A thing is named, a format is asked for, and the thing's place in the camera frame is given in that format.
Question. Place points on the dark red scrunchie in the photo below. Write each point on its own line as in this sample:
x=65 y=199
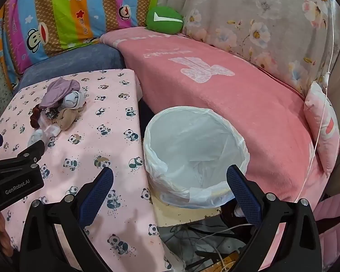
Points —
x=35 y=119

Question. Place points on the person's left hand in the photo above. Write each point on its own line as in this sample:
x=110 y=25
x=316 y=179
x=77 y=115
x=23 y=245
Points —
x=2 y=228

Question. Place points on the pink padded chair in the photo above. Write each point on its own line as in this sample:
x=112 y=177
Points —
x=331 y=232

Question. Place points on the purple cloth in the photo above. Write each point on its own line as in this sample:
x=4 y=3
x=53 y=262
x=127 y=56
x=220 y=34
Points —
x=59 y=90

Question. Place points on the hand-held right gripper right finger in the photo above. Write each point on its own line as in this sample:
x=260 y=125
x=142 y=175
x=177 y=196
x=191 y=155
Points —
x=243 y=195

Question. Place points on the pink panda print cloth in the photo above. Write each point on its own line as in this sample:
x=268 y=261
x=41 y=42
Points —
x=102 y=113

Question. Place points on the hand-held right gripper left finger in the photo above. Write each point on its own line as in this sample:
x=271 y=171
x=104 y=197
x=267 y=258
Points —
x=99 y=195

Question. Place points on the pink blanket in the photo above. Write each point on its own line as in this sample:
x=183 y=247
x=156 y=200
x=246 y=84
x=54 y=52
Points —
x=215 y=96

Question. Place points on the round waste bin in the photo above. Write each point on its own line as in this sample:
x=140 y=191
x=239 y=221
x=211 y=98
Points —
x=212 y=194

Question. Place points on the grey cloth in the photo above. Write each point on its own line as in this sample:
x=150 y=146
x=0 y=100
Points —
x=35 y=138

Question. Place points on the blue seat cushion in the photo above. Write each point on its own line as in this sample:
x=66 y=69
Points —
x=73 y=59

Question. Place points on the pink printed pillow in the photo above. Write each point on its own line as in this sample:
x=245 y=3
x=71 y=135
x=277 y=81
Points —
x=325 y=130

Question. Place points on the colourful monkey striped pillow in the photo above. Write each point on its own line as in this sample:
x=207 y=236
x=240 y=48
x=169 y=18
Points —
x=59 y=11

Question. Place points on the leopard print scrunchie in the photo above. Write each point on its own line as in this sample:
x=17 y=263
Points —
x=51 y=114

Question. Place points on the green round cushion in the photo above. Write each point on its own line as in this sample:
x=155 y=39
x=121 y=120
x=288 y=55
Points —
x=164 y=22

